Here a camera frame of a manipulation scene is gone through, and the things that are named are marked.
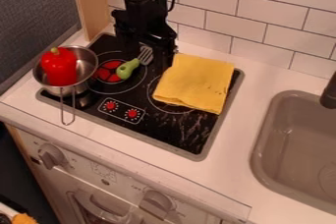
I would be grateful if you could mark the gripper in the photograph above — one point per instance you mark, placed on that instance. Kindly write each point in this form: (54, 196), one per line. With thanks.
(146, 34)

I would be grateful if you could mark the yellow cloth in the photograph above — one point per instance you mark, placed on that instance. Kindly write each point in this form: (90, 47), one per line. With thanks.
(194, 82)

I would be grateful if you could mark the silver pot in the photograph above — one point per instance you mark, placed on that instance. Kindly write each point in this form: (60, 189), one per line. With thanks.
(85, 62)

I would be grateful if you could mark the red toy pepper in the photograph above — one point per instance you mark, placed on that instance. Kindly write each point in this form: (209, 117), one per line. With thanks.
(60, 67)

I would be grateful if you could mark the toy stove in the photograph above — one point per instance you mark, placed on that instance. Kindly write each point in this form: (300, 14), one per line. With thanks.
(175, 126)

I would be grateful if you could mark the toy sink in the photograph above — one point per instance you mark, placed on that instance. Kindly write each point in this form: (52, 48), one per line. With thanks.
(297, 149)

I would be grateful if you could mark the tap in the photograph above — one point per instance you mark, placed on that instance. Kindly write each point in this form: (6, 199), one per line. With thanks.
(329, 95)

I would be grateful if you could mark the wooden post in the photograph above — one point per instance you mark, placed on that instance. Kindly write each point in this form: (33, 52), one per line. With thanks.
(89, 2)

